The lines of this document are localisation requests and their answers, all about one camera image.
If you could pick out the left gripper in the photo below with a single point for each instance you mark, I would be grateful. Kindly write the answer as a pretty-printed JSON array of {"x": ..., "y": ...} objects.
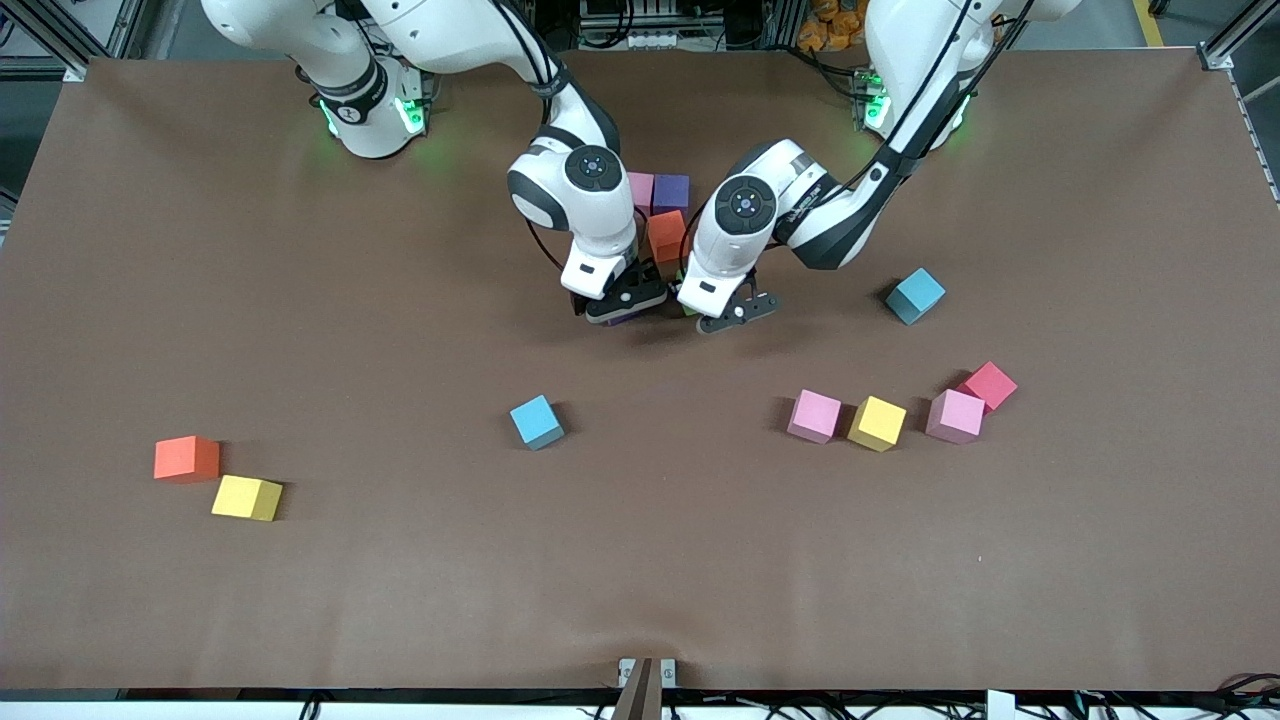
[{"x": 674, "y": 285}]

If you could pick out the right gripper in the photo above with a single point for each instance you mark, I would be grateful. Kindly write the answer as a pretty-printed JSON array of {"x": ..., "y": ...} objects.
[{"x": 645, "y": 274}]

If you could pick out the purple foam block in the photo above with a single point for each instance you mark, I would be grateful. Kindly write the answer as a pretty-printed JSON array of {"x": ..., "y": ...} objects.
[
  {"x": 672, "y": 192},
  {"x": 625, "y": 320}
]

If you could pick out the orange foam block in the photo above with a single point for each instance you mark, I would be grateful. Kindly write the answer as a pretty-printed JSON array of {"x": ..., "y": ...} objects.
[
  {"x": 186, "y": 459},
  {"x": 666, "y": 236}
]

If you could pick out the green foam block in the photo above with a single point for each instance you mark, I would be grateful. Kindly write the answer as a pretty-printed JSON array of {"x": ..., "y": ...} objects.
[{"x": 688, "y": 310}]

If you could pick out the mauve pink foam block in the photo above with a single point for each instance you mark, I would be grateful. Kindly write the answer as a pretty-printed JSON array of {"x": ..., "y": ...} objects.
[{"x": 642, "y": 190}]

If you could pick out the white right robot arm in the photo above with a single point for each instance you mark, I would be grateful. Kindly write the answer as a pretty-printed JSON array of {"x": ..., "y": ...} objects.
[{"x": 590, "y": 215}]

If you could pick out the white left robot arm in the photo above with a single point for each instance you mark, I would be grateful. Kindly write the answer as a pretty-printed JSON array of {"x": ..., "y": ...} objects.
[{"x": 740, "y": 240}]

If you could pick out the blue foam block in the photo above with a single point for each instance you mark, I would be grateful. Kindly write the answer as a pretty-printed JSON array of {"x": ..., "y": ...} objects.
[
  {"x": 537, "y": 422},
  {"x": 915, "y": 296}
]

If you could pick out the yellow foam block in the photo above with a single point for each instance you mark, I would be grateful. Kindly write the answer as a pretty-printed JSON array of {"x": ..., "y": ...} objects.
[
  {"x": 247, "y": 497},
  {"x": 877, "y": 423}
]

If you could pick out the white electronics box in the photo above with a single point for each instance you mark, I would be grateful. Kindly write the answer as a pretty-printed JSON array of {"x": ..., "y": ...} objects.
[{"x": 630, "y": 38}]

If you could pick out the red foam block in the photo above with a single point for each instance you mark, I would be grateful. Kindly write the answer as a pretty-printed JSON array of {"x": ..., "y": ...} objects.
[{"x": 992, "y": 384}]

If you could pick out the bag of orange items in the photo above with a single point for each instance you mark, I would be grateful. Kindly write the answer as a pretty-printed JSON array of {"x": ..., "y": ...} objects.
[{"x": 830, "y": 25}]

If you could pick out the large table cover sheet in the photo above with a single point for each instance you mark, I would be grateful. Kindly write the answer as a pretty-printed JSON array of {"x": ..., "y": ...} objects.
[{"x": 640, "y": 580}]

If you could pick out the metal edge bracket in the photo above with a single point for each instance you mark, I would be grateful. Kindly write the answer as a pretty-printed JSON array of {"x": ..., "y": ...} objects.
[{"x": 668, "y": 672}]

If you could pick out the aluminium frame rail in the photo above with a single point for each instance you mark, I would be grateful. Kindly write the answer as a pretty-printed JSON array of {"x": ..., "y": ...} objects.
[{"x": 120, "y": 25}]

